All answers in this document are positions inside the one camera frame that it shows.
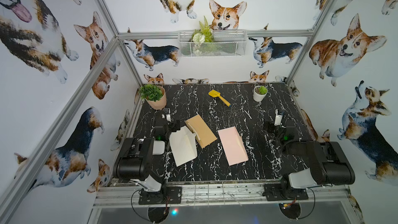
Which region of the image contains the pink envelope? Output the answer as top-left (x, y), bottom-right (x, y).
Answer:
top-left (218, 127), bottom-right (248, 166)

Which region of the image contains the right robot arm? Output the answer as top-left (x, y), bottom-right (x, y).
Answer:
top-left (264, 121), bottom-right (356, 189)

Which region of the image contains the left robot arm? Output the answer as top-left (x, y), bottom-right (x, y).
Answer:
top-left (113, 112), bottom-right (180, 196)

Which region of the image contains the white envelope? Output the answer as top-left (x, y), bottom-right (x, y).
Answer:
top-left (170, 126), bottom-right (198, 167)

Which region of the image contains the brown kraft envelope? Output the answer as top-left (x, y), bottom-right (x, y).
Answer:
top-left (185, 115), bottom-right (217, 148)

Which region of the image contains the green plant in terracotta pot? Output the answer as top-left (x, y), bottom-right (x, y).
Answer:
top-left (140, 84), bottom-right (167, 110)

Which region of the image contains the small plant in white pot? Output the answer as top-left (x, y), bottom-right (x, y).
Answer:
top-left (253, 86), bottom-right (268, 102)

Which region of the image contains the yellow toy shovel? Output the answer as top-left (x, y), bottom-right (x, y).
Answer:
top-left (208, 90), bottom-right (231, 107)

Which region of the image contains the fern and white flower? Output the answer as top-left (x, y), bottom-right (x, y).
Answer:
top-left (190, 17), bottom-right (215, 55)

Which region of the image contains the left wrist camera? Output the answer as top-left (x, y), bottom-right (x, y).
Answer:
top-left (162, 108), bottom-right (172, 122)

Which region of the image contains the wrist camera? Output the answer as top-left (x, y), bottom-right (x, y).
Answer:
top-left (162, 108), bottom-right (172, 122)
top-left (274, 110), bottom-right (285, 126)

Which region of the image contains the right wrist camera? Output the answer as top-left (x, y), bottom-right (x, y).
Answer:
top-left (274, 110), bottom-right (285, 126)

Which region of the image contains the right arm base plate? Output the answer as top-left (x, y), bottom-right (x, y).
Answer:
top-left (262, 184), bottom-right (309, 201)

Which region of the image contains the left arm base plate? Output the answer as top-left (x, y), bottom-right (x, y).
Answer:
top-left (138, 187), bottom-right (182, 205)

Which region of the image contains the aluminium front rail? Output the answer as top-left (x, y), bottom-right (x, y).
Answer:
top-left (92, 182), bottom-right (349, 209)

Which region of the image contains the white wire basket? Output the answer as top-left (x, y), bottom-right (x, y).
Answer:
top-left (178, 30), bottom-right (248, 57)

